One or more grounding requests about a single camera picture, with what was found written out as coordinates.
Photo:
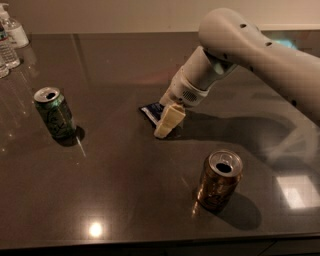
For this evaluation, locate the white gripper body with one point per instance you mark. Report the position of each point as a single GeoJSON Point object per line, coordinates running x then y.
{"type": "Point", "coordinates": [182, 90]}

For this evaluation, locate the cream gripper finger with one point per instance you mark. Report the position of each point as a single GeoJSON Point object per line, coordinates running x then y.
{"type": "Point", "coordinates": [171, 117]}
{"type": "Point", "coordinates": [164, 100]}

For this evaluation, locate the blue rxbar wrapper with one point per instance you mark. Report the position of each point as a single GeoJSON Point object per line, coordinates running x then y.
{"type": "Point", "coordinates": [153, 112]}

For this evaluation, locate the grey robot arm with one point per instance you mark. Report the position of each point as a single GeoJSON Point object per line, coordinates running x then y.
{"type": "Point", "coordinates": [227, 39]}

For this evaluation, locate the gold soda can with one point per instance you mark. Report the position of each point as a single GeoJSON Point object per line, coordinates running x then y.
{"type": "Point", "coordinates": [222, 172]}

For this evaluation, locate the green soda can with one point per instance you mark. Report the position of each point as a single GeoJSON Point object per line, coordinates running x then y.
{"type": "Point", "coordinates": [55, 112]}

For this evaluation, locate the hand sanitizer pump bottle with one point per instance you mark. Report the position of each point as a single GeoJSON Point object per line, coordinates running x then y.
{"type": "Point", "coordinates": [13, 28]}

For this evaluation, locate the clear water bottle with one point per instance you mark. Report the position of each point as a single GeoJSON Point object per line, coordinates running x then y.
{"type": "Point", "coordinates": [7, 52]}

